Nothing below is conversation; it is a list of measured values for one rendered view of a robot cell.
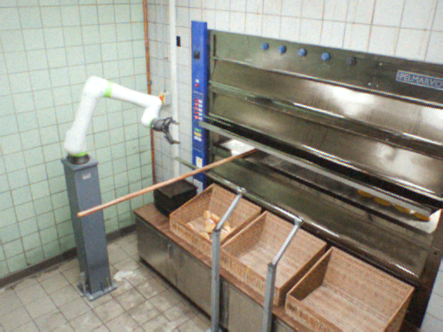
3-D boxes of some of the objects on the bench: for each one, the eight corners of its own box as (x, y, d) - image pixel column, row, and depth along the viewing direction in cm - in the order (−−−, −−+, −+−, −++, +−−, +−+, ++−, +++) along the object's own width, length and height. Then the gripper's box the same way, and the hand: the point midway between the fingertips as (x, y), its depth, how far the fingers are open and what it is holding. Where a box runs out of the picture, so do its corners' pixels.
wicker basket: (326, 277, 280) (331, 245, 269) (406, 322, 244) (416, 287, 232) (282, 313, 250) (286, 277, 238) (366, 371, 213) (375, 333, 201)
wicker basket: (213, 210, 360) (213, 182, 348) (260, 238, 322) (263, 207, 311) (168, 230, 329) (167, 201, 318) (215, 264, 292) (215, 231, 280)
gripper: (163, 107, 284) (182, 114, 270) (164, 141, 295) (183, 150, 280) (155, 109, 280) (173, 117, 265) (156, 143, 290) (174, 152, 276)
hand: (177, 133), depth 274 cm, fingers open, 13 cm apart
